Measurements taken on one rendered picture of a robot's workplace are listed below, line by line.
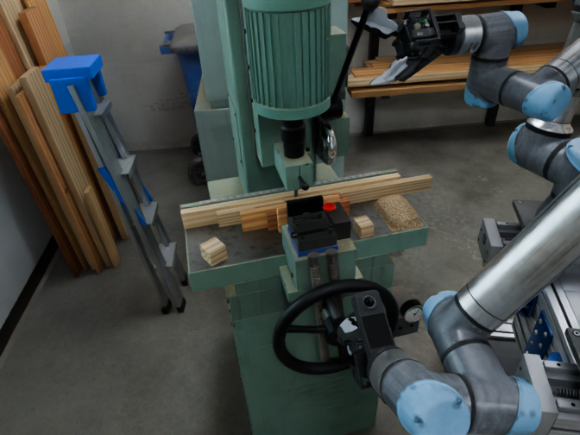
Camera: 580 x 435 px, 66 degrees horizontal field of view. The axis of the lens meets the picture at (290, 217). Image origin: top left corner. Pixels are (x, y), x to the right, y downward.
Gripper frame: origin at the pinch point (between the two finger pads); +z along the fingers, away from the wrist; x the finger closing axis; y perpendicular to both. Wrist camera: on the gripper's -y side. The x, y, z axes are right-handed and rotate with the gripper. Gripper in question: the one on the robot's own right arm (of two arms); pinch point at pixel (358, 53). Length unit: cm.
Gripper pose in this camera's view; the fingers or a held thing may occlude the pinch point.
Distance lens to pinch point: 97.1
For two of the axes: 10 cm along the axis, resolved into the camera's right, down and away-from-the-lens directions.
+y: 1.2, -2.7, -9.6
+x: 2.1, 9.5, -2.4
